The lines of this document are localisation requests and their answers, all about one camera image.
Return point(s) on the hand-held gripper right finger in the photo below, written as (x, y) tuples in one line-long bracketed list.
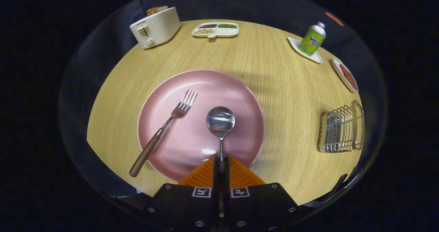
[(257, 208)]

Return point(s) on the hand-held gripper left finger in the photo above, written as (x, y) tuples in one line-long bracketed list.
[(185, 208)]

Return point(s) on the silver spoon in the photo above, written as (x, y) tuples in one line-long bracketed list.
[(220, 120)]

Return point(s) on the pink plate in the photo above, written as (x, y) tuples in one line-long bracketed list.
[(192, 142)]

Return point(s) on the white plate with food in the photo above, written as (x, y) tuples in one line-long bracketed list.
[(337, 70)]

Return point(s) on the red meat piece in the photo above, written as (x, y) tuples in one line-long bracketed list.
[(348, 76)]

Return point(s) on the white square coaster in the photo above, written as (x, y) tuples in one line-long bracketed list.
[(294, 45)]

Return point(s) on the green drink bottle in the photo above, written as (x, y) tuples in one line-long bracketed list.
[(312, 41)]

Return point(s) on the white divided dish with beans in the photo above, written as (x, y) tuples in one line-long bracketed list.
[(215, 32)]

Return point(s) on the cream toaster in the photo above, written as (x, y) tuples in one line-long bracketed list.
[(157, 27)]

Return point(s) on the brown toast slice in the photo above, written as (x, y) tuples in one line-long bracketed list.
[(162, 8), (152, 11)]

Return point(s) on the black backdrop cloth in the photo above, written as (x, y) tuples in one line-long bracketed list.
[(240, 5)]

